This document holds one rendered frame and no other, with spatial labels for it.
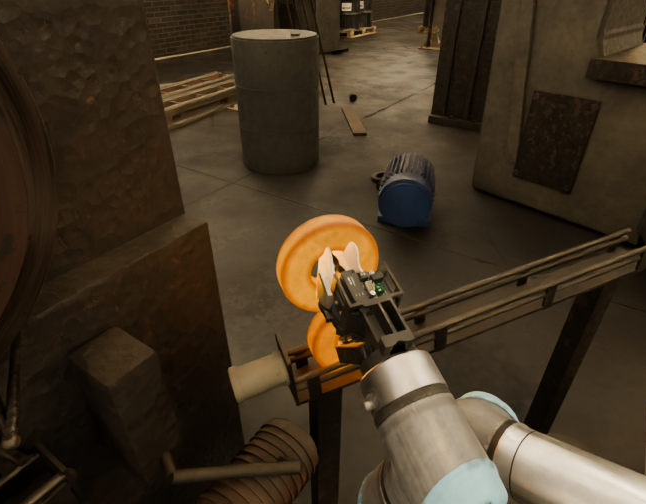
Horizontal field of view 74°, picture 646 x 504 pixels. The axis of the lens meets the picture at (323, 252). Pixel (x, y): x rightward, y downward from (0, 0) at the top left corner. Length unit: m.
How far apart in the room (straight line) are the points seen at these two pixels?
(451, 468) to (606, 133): 2.33
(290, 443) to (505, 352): 1.18
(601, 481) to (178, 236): 0.63
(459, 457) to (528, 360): 1.40
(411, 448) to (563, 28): 2.42
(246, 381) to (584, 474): 0.46
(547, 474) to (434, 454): 0.17
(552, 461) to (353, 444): 0.95
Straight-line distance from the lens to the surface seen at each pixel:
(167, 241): 0.72
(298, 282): 0.63
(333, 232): 0.60
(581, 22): 2.65
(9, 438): 0.47
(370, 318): 0.52
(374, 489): 0.56
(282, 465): 0.78
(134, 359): 0.64
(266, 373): 0.72
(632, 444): 1.75
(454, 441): 0.46
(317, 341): 0.71
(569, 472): 0.58
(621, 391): 1.89
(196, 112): 4.60
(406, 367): 0.48
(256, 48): 2.94
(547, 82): 2.72
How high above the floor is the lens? 1.23
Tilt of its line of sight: 33 degrees down
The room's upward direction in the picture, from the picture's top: straight up
